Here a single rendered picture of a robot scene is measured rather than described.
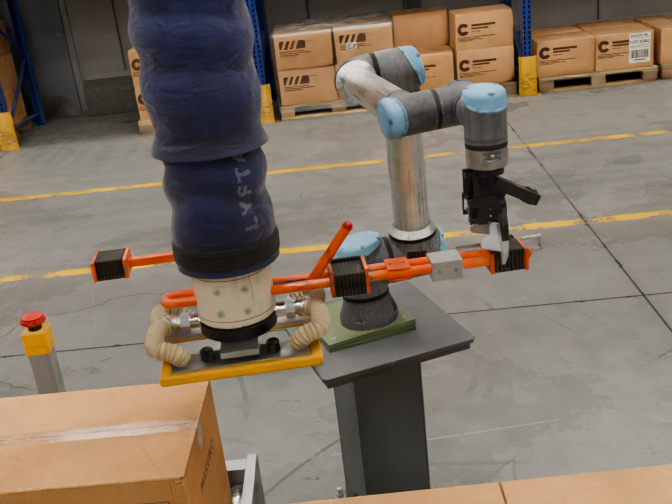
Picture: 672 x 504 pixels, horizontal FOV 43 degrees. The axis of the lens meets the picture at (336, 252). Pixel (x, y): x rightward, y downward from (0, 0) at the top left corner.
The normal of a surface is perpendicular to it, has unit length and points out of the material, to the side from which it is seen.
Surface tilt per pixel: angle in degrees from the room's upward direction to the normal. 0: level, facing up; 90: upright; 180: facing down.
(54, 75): 90
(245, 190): 105
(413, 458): 90
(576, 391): 0
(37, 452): 0
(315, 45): 89
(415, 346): 0
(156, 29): 75
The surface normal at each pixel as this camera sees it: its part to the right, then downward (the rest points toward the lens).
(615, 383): -0.11, -0.92
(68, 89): 0.00, 0.38
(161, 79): -0.39, 0.12
